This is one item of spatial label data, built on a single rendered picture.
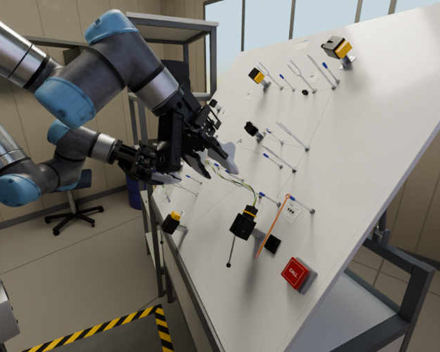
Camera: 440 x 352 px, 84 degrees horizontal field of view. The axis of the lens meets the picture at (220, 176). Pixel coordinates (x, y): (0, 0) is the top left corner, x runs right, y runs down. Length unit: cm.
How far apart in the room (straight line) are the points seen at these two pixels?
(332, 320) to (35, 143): 331
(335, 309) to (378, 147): 58
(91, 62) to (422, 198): 261
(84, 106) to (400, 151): 60
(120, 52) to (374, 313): 102
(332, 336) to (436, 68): 75
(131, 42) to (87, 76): 9
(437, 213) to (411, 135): 213
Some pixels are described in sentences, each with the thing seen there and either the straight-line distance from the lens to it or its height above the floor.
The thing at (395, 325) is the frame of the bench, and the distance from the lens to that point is 105.
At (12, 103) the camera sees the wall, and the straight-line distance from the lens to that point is 348.
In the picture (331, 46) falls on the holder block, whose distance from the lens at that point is 85.
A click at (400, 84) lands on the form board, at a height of 151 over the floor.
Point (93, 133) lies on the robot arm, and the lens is 74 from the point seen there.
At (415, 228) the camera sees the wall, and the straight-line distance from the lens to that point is 283.
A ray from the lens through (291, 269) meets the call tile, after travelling 61.
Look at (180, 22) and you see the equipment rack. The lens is 160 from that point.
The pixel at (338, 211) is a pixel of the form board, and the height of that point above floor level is 123.
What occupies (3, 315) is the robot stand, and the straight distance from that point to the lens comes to 68.
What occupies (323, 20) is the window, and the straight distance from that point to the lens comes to 280.
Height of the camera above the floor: 150
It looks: 20 degrees down
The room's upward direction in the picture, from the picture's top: straight up
